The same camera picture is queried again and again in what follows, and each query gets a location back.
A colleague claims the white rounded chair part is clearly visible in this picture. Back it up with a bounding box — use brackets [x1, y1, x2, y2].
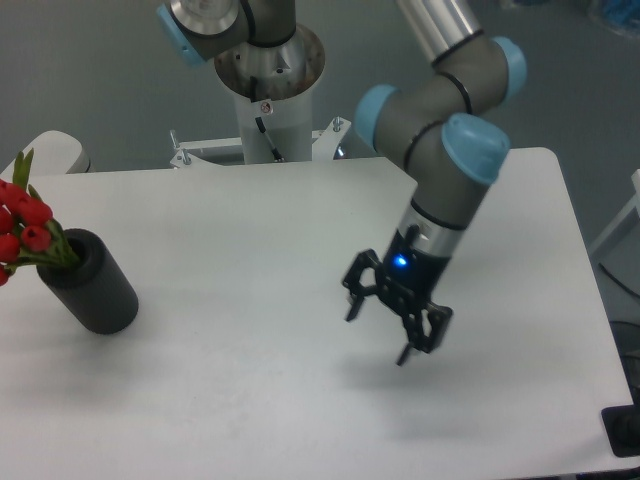
[23, 130, 94, 177]

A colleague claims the white frame at right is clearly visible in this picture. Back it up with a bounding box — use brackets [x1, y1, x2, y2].
[587, 170, 639, 260]

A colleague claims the red tulip bouquet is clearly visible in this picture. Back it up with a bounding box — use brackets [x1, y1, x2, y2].
[1, 150, 81, 285]

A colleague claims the black ribbed cylindrical vase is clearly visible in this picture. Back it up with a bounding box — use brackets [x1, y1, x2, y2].
[36, 229, 139, 335]

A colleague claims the white metal base frame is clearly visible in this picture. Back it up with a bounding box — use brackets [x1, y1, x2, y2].
[169, 116, 352, 169]

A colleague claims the black pedestal cable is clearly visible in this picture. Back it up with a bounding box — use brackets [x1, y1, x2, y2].
[248, 75, 286, 164]

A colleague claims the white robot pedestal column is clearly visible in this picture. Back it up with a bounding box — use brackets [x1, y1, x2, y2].
[214, 24, 326, 164]

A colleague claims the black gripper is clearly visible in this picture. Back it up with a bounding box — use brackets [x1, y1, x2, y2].
[342, 227, 453, 366]

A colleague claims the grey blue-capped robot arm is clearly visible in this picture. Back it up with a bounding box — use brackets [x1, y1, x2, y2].
[157, 1, 527, 355]

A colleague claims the black box at table edge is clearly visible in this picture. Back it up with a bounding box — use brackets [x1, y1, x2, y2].
[601, 405, 639, 458]

